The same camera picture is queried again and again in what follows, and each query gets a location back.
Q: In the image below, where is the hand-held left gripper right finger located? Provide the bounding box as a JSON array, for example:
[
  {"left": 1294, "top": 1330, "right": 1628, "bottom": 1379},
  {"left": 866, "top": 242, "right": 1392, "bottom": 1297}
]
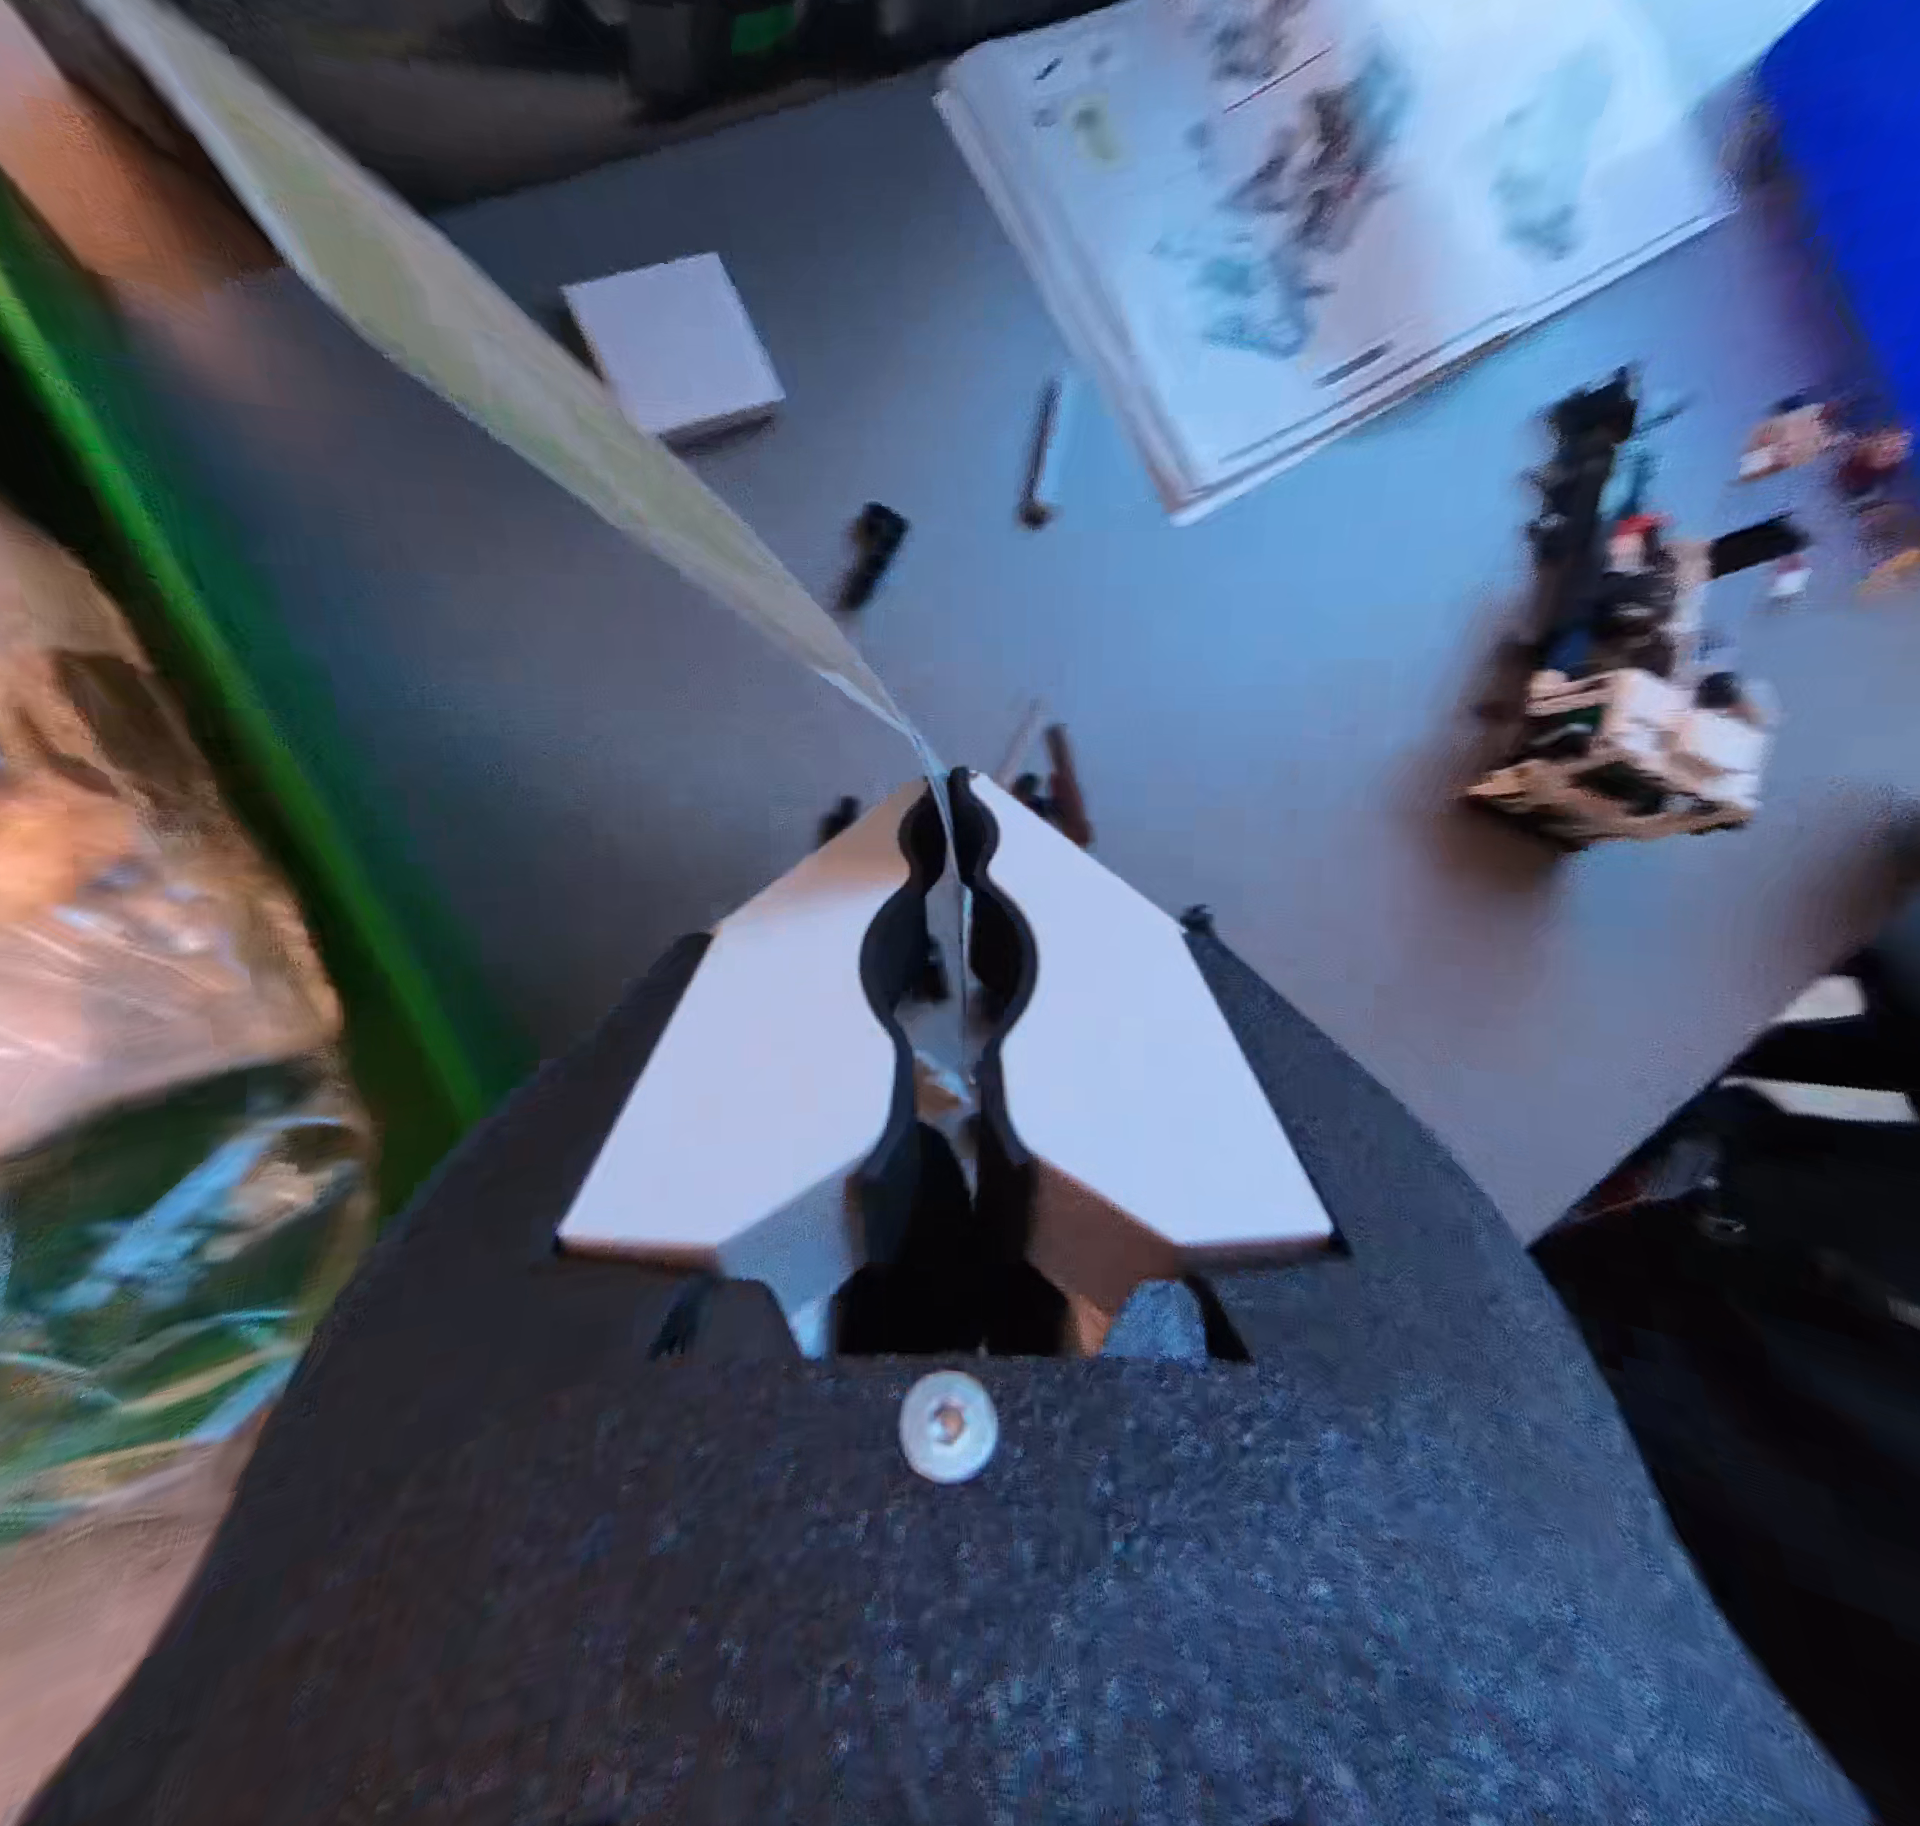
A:
[{"left": 950, "top": 766, "right": 1340, "bottom": 1349}]

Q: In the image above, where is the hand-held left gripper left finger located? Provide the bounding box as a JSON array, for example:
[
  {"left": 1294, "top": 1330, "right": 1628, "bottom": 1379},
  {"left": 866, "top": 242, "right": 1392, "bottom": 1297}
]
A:
[{"left": 555, "top": 779, "right": 961, "bottom": 1349}]

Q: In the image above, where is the black toy brick truck chassis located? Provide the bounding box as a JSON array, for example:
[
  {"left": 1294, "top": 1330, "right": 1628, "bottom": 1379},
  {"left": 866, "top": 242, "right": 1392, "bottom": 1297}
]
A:
[{"left": 1477, "top": 368, "right": 1820, "bottom": 748}]

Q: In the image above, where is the clear plastic bag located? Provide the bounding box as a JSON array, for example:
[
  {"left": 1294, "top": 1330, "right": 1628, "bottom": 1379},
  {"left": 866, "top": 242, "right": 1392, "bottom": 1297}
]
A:
[
  {"left": 0, "top": 506, "right": 379, "bottom": 1544},
  {"left": 0, "top": 0, "right": 983, "bottom": 1107}
]

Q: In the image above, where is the black toy set box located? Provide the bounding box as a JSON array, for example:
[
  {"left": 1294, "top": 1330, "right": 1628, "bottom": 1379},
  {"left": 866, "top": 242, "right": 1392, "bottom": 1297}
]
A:
[{"left": 0, "top": 0, "right": 1220, "bottom": 203}]

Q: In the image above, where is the small black angled toy piece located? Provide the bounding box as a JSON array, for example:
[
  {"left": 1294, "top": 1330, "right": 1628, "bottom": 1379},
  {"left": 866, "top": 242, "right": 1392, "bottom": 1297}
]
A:
[{"left": 832, "top": 502, "right": 913, "bottom": 613}]

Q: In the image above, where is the green plastic bin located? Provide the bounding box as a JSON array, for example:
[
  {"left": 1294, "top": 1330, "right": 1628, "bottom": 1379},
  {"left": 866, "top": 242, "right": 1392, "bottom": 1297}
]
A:
[{"left": 0, "top": 175, "right": 529, "bottom": 1214}]

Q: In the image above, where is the grey toy beam with holes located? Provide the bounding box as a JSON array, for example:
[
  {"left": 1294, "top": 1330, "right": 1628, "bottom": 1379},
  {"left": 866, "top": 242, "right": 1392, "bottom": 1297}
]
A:
[{"left": 1018, "top": 376, "right": 1070, "bottom": 528}]

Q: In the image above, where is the white flat toy panel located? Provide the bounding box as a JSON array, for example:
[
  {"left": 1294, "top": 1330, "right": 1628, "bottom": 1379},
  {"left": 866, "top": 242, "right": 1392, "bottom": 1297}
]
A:
[{"left": 561, "top": 253, "right": 786, "bottom": 450}]

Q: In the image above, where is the pile of colourful toy pins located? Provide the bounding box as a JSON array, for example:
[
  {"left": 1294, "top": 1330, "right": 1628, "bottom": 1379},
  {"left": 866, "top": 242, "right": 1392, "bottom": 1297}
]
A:
[{"left": 1731, "top": 389, "right": 1920, "bottom": 608}]

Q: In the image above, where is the open instruction booklet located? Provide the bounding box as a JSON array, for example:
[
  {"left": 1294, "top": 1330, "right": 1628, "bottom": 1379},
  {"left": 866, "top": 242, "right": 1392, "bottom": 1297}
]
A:
[{"left": 934, "top": 0, "right": 1775, "bottom": 524}]

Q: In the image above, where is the blue plastic bin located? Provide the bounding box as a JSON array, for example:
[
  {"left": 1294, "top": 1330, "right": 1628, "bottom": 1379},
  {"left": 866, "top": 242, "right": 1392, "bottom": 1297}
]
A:
[{"left": 1744, "top": 0, "right": 1920, "bottom": 429}]

